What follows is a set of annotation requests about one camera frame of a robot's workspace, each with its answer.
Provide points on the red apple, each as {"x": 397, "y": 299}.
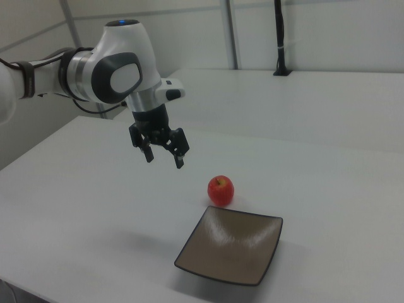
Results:
{"x": 221, "y": 191}

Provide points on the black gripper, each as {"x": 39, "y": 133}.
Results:
{"x": 151, "y": 121}

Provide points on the brown square ceramic plate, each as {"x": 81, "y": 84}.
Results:
{"x": 230, "y": 244}

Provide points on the black camera pole with base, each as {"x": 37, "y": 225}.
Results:
{"x": 281, "y": 47}

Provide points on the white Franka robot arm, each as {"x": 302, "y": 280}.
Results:
{"x": 126, "y": 41}

